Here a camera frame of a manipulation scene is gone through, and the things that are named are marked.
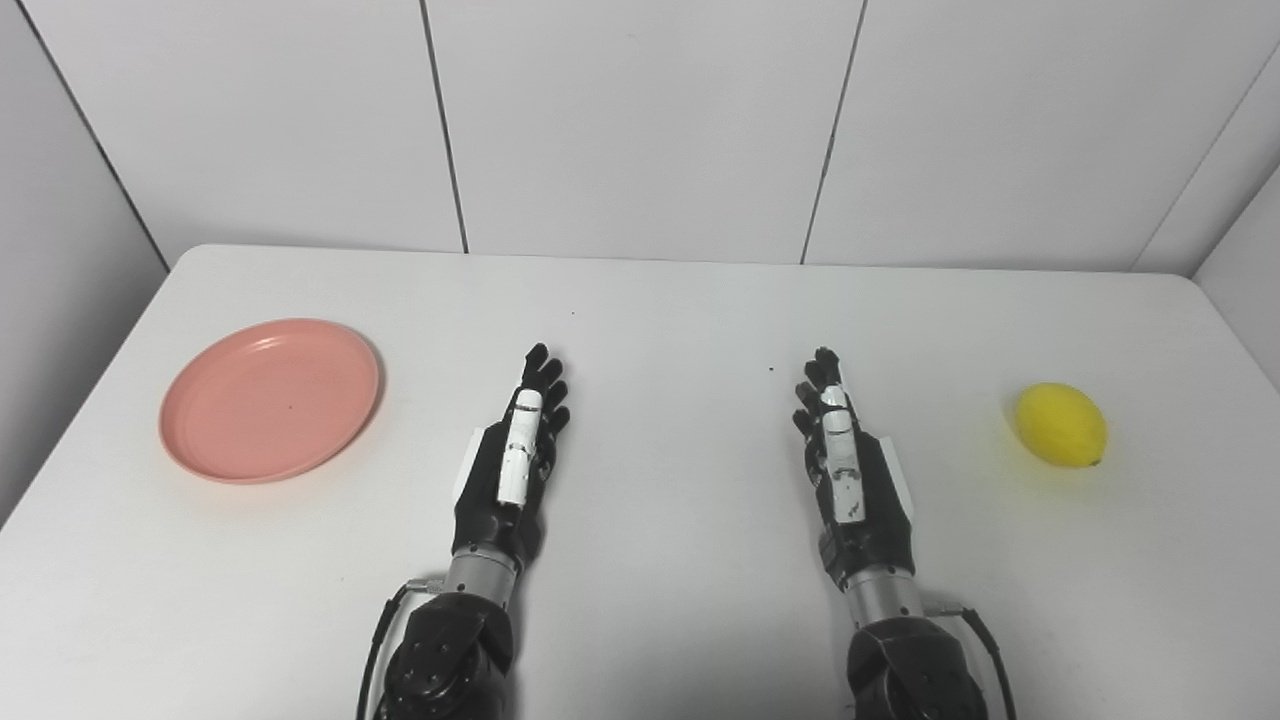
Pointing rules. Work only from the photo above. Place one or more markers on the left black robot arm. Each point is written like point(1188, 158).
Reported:
point(455, 640)

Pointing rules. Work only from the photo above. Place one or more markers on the yellow lemon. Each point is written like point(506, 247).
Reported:
point(1062, 424)

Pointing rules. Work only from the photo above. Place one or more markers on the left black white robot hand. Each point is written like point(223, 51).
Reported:
point(500, 500)

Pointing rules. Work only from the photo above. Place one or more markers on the pink round plate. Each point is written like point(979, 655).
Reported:
point(270, 400)

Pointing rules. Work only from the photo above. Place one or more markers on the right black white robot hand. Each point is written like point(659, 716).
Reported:
point(862, 500)

